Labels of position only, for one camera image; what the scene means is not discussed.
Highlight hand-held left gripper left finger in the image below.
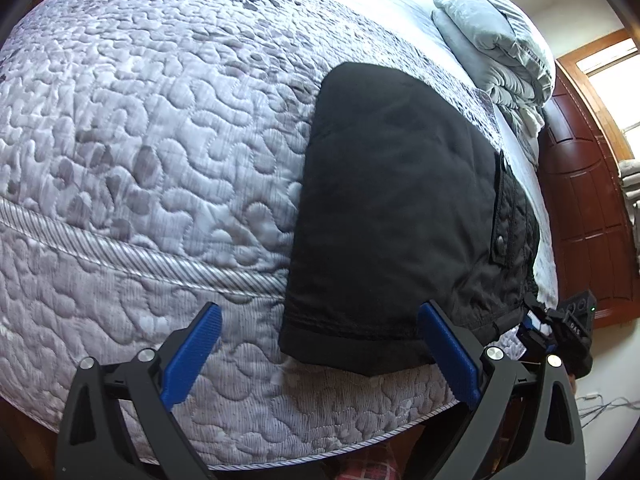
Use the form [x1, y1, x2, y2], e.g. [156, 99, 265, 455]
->
[56, 302, 223, 480]

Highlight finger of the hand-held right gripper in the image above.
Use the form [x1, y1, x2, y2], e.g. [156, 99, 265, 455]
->
[519, 322, 555, 357]
[524, 294, 566, 327]

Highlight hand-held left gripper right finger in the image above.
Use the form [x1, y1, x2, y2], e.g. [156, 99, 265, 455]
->
[419, 300, 587, 480]

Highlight black jacket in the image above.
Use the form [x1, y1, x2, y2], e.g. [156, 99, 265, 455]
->
[278, 61, 542, 377]

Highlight red plaid pajama pants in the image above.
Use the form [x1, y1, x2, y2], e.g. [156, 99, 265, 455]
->
[335, 452, 407, 480]

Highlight wooden headboard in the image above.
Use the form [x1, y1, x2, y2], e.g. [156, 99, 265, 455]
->
[537, 67, 640, 328]

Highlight grey cloth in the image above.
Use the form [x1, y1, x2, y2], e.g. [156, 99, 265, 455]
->
[619, 159, 640, 206]

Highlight white cloth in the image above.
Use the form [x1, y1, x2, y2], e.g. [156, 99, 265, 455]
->
[522, 109, 546, 138]

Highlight bed with quilted grey cover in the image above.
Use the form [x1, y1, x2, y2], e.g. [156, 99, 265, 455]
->
[0, 0, 561, 467]

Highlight folded grey duvet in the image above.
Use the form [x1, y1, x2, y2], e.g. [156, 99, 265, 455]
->
[431, 0, 557, 138]

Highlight white cable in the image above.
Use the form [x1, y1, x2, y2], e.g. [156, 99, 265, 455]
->
[575, 393, 640, 414]

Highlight wooden window frame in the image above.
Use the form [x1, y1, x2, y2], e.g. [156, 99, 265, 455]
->
[557, 30, 640, 161]

